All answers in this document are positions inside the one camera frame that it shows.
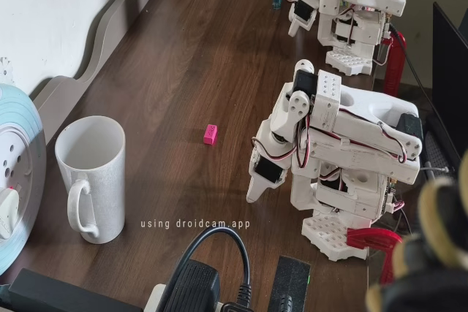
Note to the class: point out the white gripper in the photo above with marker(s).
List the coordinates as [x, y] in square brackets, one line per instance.
[264, 172]

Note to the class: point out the small pink block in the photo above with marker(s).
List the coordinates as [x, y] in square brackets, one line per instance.
[210, 134]

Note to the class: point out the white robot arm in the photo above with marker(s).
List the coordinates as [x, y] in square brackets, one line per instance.
[365, 144]

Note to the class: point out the black device with green light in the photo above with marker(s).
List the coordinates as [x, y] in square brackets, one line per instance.
[292, 279]

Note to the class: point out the black power adapter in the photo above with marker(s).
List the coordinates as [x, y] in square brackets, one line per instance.
[194, 286]

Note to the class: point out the red table clamp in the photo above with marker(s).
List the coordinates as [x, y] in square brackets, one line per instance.
[396, 67]
[373, 237]

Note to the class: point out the white power strip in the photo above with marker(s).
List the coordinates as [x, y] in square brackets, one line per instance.
[155, 297]

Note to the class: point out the white ceramic mug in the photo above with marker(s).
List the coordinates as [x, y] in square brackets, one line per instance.
[102, 180]

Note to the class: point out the black mesh chair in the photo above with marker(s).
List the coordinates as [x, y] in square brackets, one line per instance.
[438, 151]

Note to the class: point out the black and tan blurred object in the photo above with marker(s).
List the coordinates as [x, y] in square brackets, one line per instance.
[431, 253]

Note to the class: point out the long black box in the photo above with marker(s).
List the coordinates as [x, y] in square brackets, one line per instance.
[55, 290]

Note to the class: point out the black monitor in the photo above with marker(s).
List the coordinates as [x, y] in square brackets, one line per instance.
[449, 71]

